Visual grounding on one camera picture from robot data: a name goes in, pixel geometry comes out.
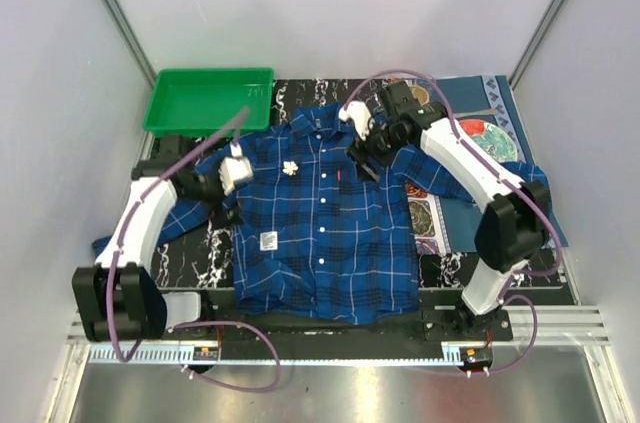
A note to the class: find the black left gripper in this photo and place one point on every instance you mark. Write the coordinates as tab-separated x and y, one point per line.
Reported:
224	217

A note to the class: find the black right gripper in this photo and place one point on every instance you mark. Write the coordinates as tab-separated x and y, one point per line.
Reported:
361	151

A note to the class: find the gold flower brooch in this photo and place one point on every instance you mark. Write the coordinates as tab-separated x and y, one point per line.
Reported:
290	168

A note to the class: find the blue plaid shirt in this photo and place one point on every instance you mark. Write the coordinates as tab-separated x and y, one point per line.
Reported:
322	244

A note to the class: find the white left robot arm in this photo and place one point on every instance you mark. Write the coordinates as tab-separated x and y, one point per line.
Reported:
116	296

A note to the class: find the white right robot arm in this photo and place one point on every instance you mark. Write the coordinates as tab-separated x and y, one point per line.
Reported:
515	213

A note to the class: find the beige ceramic mug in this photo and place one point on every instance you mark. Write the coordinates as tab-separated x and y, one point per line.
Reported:
420	94

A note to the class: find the blue patterned placemat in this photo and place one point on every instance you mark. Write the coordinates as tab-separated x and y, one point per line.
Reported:
487	98

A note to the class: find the green plastic tray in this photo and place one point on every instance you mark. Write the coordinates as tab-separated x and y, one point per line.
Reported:
197	102

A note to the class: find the red and teal plate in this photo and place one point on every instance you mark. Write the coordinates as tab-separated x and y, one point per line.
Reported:
492	139

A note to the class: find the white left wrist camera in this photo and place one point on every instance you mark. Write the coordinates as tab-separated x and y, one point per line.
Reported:
234	170

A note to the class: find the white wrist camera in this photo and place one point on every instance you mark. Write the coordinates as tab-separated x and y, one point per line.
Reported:
357	113
234	170

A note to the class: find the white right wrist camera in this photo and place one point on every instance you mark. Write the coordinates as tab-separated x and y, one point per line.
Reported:
357	113

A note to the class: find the aluminium frame rail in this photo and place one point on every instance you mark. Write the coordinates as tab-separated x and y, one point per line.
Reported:
320	338

